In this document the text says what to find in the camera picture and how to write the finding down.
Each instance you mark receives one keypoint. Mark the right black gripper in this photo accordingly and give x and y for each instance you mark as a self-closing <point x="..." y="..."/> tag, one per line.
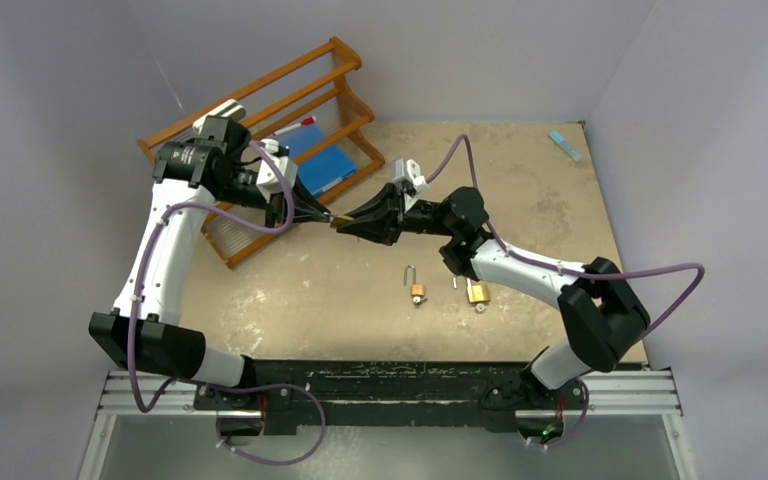
<point x="379" y="220"/>

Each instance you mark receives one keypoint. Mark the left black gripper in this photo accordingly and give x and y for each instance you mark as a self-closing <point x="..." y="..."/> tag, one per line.
<point x="306" y="206"/>

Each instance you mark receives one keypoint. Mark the brass padlock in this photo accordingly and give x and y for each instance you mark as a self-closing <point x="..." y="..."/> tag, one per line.
<point x="337" y="221"/>
<point x="410" y="279"/>
<point x="476" y="293"/>

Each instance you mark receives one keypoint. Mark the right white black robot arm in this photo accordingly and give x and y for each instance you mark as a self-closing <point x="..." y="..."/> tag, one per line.
<point x="601" y="314"/>

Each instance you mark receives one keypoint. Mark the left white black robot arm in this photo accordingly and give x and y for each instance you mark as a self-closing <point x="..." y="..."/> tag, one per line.
<point x="221" y="163"/>

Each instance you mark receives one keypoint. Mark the blue book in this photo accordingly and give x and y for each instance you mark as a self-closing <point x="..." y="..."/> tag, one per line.
<point x="322" y="171"/>

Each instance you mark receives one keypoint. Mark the orange wooden rack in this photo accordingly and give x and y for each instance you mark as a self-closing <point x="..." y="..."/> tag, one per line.
<point x="331" y="87"/>

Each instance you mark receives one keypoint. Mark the red capped marker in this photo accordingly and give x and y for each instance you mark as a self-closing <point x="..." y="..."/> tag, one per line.
<point x="302" y="123"/>

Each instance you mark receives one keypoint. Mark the white board eraser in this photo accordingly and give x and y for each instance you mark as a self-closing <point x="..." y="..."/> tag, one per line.
<point x="230" y="108"/>

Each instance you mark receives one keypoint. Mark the light blue eraser block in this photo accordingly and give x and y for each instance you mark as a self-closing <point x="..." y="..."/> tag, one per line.
<point x="560" y="141"/>

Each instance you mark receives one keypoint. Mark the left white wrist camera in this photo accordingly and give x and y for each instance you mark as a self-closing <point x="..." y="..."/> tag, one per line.
<point x="274" y="165"/>

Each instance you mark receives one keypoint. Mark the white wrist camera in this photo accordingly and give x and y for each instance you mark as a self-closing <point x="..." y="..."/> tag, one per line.
<point x="274" y="165"/>
<point x="409" y="182"/>

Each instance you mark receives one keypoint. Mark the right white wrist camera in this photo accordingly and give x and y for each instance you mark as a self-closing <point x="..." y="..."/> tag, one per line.
<point x="409" y="182"/>

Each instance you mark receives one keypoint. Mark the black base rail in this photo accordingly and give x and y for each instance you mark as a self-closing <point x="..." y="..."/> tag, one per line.
<point x="495" y="396"/>

